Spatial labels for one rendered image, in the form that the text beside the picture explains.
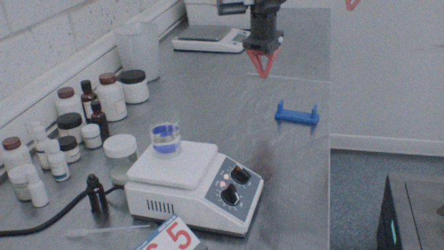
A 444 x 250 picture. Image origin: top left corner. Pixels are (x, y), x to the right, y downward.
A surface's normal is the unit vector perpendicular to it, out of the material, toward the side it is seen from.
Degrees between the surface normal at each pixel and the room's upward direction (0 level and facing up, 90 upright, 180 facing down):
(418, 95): 90
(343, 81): 90
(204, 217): 90
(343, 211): 0
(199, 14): 93
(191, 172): 0
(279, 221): 0
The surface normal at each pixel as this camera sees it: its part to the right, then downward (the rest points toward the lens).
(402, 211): -0.05, -0.88
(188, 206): -0.29, 0.47
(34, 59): 0.97, 0.07
